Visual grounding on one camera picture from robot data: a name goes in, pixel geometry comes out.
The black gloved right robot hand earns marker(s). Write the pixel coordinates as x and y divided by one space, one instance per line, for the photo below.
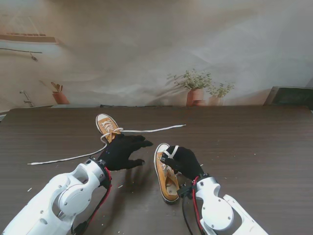
187 161

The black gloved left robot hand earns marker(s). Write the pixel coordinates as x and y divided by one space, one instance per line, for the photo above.
119 154

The yellow canvas sneaker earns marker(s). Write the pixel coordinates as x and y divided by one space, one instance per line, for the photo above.
160 169
102 117

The printed kitchen backdrop cloth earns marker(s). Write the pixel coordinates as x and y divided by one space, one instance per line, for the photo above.
146 49

